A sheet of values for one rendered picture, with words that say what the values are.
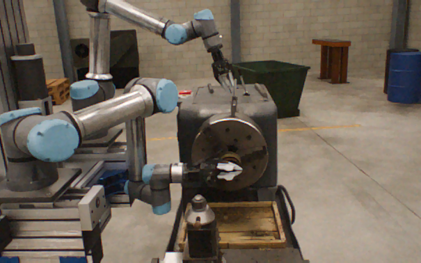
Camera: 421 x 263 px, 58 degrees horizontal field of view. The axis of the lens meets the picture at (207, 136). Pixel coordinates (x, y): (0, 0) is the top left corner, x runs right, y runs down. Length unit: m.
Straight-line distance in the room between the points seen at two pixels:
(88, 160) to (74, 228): 0.52
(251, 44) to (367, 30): 3.49
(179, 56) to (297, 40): 3.54
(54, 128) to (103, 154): 0.62
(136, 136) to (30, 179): 0.43
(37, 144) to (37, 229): 0.33
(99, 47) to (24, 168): 0.72
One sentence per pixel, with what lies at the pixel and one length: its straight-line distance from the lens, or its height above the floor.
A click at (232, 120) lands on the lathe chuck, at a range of 1.53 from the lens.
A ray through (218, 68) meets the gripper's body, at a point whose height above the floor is 1.42.
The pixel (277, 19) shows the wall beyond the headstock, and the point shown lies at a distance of 11.79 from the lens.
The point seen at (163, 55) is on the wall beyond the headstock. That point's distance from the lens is 11.47.
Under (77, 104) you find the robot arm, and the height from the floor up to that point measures 1.31.
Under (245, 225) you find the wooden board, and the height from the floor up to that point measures 0.88.
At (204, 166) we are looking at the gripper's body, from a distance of 1.38.
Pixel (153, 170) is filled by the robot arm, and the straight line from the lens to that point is 1.41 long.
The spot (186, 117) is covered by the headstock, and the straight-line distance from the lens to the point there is 1.70.
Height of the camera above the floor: 1.61
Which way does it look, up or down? 17 degrees down
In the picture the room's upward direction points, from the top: 3 degrees counter-clockwise
